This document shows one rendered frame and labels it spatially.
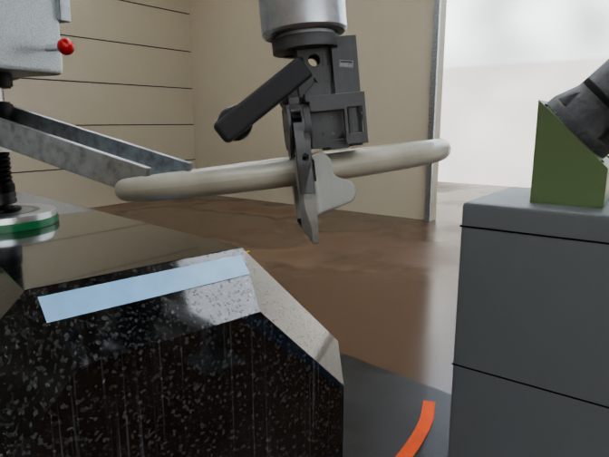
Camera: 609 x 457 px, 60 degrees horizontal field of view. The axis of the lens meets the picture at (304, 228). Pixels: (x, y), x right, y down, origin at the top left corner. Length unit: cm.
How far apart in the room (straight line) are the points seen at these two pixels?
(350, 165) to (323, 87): 9
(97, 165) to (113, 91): 624
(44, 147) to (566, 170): 110
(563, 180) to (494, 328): 39
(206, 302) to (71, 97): 615
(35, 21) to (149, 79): 633
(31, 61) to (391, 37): 509
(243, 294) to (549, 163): 83
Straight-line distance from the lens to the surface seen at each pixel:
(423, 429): 196
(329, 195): 55
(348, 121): 56
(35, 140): 105
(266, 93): 55
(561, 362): 138
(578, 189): 137
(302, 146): 53
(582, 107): 139
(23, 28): 119
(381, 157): 60
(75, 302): 76
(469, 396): 149
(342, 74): 57
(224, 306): 82
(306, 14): 55
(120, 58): 728
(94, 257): 89
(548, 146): 137
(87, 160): 96
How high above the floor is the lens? 104
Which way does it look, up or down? 11 degrees down
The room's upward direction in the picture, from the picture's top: straight up
